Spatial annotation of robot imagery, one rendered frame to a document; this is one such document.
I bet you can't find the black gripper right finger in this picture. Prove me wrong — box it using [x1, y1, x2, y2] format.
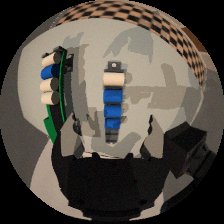
[139, 115, 172, 190]

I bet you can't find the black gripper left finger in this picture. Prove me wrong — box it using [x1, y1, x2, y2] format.
[51, 112, 85, 188]

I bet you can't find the blue plastic bar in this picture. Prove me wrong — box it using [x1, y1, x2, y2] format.
[105, 118, 120, 129]
[41, 64, 60, 80]
[103, 90, 123, 103]
[104, 105, 121, 117]

